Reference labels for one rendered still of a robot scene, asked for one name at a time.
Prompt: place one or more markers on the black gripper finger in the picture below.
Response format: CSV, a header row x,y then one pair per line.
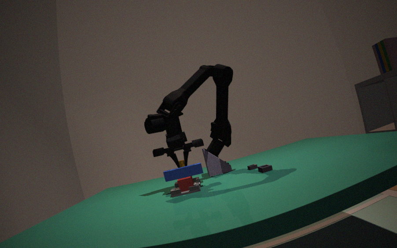
x,y
174,157
186,156

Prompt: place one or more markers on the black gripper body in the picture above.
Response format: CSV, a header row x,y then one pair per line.
x,y
186,147

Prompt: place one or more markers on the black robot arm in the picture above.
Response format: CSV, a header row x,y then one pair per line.
x,y
177,100

